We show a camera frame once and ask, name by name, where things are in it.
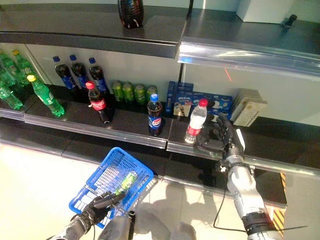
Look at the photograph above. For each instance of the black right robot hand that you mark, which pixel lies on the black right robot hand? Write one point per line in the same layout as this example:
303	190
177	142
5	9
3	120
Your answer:
228	140

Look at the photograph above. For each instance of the yellow black hazard tape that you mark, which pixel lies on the yellow black hazard tape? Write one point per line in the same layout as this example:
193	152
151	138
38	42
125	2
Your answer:
278	217

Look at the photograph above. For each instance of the blue Oreo box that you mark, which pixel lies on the blue Oreo box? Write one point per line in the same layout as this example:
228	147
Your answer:
220	101
223	114

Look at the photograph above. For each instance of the Coca-Cola bottle red cap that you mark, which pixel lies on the Coca-Cola bottle red cap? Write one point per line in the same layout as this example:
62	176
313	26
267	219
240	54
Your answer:
98	105

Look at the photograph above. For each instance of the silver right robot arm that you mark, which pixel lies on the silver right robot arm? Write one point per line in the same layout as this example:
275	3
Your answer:
246	190

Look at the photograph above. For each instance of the small black cylinder object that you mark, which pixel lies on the small black cylinder object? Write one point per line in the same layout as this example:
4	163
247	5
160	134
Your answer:
290	20

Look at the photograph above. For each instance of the silver robot leg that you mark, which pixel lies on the silver robot leg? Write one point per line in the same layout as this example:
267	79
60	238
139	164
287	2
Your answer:
182	232
117	227

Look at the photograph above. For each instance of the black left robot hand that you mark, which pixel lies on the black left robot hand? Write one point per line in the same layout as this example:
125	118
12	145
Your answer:
97	207

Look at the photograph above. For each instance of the blue plastic shopping basket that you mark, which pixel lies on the blue plastic shopping basket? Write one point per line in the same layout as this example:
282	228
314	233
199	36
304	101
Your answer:
112	165

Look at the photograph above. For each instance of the white open cardboard box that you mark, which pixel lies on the white open cardboard box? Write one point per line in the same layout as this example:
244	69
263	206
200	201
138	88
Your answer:
260	11

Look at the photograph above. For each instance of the silver left robot leg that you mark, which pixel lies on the silver left robot leg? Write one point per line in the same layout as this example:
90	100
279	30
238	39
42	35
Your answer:
117	227

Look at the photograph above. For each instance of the small Pepsi bottle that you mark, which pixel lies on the small Pepsi bottle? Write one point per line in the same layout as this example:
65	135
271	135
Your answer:
155	117

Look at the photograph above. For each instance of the silver and black motor unit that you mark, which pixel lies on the silver and black motor unit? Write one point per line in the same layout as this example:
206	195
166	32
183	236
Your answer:
221	166

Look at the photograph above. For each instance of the large Pepsi bottle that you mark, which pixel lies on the large Pepsi bottle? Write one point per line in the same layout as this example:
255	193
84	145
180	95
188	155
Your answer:
131	12

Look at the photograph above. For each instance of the cream carton box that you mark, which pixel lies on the cream carton box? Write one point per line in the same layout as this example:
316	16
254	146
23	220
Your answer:
246	93
248	113

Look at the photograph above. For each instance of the narrow blue biscuit box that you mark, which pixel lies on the narrow blue biscuit box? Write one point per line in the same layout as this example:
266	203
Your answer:
171	97

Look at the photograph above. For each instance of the clear water bottle red cap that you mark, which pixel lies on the clear water bottle red cap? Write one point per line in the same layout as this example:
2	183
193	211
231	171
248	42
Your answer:
197	117

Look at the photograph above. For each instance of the silver right robot leg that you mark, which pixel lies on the silver right robot leg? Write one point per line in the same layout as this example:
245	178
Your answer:
182	232

